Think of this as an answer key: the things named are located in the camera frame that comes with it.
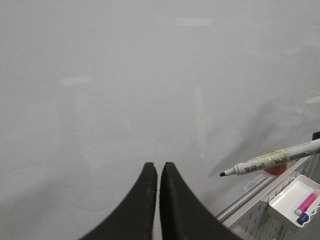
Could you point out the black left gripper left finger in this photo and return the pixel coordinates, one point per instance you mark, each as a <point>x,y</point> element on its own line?
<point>133,218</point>

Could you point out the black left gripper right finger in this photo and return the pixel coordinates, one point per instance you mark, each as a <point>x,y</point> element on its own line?
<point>182,215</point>

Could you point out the red magnet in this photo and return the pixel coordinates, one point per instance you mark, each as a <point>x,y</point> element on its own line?
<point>278,169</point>

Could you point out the white whiteboard marker black tip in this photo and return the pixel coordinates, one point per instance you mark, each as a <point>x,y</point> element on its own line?
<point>274,158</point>

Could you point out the large white whiteboard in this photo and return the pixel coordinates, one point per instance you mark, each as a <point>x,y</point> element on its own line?
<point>90,90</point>

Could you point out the white perforated pegboard panel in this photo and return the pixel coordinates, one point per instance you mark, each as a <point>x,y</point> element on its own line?
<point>248,218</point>

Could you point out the white plastic storage tray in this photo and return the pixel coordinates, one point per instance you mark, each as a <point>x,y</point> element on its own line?
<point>282,207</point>

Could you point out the blue capped marker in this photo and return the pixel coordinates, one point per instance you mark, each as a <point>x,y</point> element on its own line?
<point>306,215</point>

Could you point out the pink marker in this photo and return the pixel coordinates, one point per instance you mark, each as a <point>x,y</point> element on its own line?
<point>306,203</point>

